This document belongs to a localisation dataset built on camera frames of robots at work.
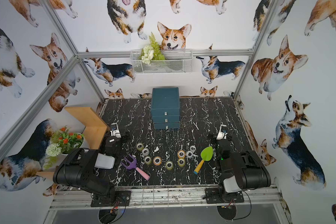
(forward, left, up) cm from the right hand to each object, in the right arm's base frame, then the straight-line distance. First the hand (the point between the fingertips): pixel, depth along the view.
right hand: (223, 127), depth 88 cm
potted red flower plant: (-15, +86, +12) cm, 88 cm away
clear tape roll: (-12, +51, -11) cm, 53 cm away
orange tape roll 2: (-12, +27, -12) cm, 32 cm away
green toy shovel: (-12, +10, -13) cm, 20 cm away
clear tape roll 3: (-8, +19, -12) cm, 24 cm away
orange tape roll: (-16, +42, -12) cm, 46 cm away
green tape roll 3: (-20, +34, -11) cm, 41 cm away
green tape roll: (-8, +54, -11) cm, 56 cm away
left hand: (+2, +68, 0) cm, 68 cm away
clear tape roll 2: (-12, +21, -12) cm, 27 cm away
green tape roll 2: (-16, +48, -11) cm, 52 cm away
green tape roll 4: (-18, +27, -11) cm, 34 cm away
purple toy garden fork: (-19, +57, -11) cm, 61 cm away
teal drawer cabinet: (+8, +36, +10) cm, 38 cm away
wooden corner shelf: (+2, +85, -4) cm, 85 cm away
